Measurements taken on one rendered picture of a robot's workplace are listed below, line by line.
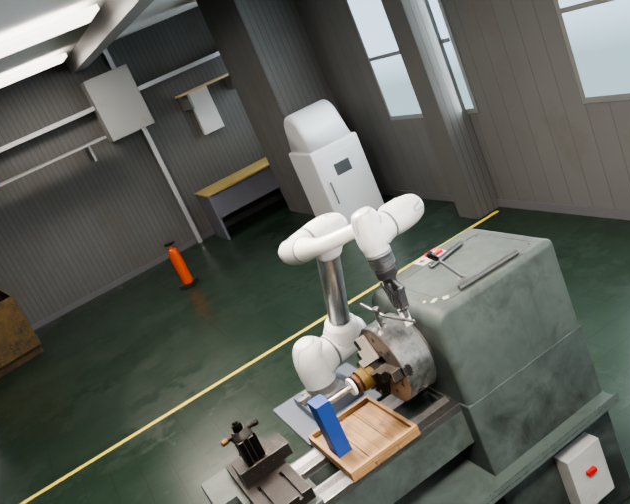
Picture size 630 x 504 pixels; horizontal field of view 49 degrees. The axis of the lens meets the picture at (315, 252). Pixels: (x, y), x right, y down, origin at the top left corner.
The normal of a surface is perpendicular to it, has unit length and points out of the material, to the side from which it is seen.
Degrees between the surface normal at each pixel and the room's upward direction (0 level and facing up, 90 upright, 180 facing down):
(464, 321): 90
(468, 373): 90
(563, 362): 90
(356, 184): 90
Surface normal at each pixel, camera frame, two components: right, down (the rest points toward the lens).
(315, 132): 0.22, -0.14
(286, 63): 0.41, 0.13
